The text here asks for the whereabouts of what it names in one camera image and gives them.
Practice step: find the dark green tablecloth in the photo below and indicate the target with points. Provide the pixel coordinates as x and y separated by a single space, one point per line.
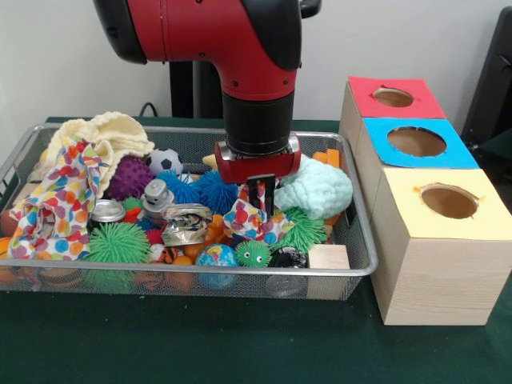
200 344
500 148

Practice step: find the green spiky ball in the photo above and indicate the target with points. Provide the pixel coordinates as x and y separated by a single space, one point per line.
118 242

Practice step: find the globe print ball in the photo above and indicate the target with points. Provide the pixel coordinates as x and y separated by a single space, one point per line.
216 256

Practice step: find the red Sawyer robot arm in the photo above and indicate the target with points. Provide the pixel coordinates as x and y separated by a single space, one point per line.
200 32

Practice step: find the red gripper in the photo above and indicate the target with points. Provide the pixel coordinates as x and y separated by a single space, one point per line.
256 168

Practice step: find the small wooden block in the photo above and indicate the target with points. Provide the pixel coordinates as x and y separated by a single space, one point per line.
329 257

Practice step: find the blue spiky ball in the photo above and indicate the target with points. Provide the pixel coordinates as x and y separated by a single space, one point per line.
216 192

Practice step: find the large polka dot cloth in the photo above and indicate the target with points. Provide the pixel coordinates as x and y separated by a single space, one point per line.
68 200

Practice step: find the mint green knitted cloth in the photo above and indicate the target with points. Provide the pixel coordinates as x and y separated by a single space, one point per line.
320 188

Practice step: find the small polka dot cloth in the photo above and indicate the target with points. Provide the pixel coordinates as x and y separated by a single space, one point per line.
248 220

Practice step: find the small soccer ball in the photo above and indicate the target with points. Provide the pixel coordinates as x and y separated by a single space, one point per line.
164 162

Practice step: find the purple knobbly ball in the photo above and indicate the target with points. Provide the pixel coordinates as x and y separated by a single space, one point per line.
130 178

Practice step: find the pale yellow knitted cloth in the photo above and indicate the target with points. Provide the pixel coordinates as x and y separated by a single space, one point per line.
116 132

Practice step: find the wooden box with three holes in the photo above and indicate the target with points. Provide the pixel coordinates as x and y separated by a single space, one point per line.
436 280

